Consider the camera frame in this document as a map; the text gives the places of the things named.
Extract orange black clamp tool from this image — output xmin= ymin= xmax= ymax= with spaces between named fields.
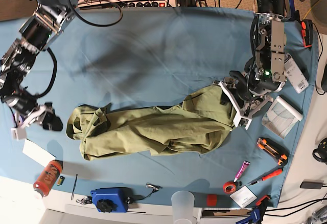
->
xmin=301 ymin=19 xmax=313 ymax=48

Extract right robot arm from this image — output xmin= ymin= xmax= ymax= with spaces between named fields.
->
xmin=1 ymin=0 xmax=78 ymax=140

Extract black tweezers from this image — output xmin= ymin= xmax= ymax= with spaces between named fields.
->
xmin=71 ymin=174 xmax=78 ymax=200

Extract white square packet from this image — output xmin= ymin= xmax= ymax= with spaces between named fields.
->
xmin=230 ymin=186 xmax=257 ymax=208

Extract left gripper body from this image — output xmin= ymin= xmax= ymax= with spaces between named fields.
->
xmin=213 ymin=77 xmax=273 ymax=130

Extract orange spray can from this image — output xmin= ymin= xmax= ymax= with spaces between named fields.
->
xmin=33 ymin=160 xmax=63 ymax=199

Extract orange tape roll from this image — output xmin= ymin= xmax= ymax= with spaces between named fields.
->
xmin=223 ymin=182 xmax=238 ymax=194

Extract translucent plastic cup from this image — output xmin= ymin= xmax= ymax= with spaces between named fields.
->
xmin=171 ymin=191 xmax=195 ymax=224

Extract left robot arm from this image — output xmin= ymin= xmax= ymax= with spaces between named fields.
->
xmin=218 ymin=0 xmax=291 ymax=129

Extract white patterned notebook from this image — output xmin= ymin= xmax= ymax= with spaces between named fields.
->
xmin=262 ymin=96 xmax=303 ymax=139

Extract orange utility knife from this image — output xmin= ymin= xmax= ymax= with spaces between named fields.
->
xmin=256 ymin=138 xmax=289 ymax=167

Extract blue table cloth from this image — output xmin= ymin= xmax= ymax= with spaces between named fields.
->
xmin=0 ymin=6 xmax=320 ymax=209

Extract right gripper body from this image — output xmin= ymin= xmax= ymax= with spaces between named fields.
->
xmin=11 ymin=102 xmax=55 ymax=141

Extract white paper card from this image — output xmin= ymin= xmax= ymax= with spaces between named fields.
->
xmin=22 ymin=139 xmax=56 ymax=167

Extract orange screwdriver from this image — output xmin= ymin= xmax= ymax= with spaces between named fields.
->
xmin=248 ymin=168 xmax=283 ymax=186

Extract olive green t-shirt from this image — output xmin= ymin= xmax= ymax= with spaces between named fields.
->
xmin=66 ymin=84 xmax=236 ymax=161

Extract blue bar clamp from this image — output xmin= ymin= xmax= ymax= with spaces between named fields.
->
xmin=236 ymin=195 xmax=270 ymax=224

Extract metal key clip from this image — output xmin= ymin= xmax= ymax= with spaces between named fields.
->
xmin=146 ymin=183 xmax=162 ymax=191

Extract small green battery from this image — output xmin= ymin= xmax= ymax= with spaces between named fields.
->
xmin=57 ymin=175 xmax=65 ymax=186

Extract blue plastic box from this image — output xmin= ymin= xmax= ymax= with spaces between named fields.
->
xmin=90 ymin=188 xmax=133 ymax=213

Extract pink glue tube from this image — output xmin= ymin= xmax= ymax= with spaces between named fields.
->
xmin=234 ymin=161 xmax=250 ymax=182

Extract red plastic block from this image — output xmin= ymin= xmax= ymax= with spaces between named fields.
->
xmin=206 ymin=194 xmax=217 ymax=207

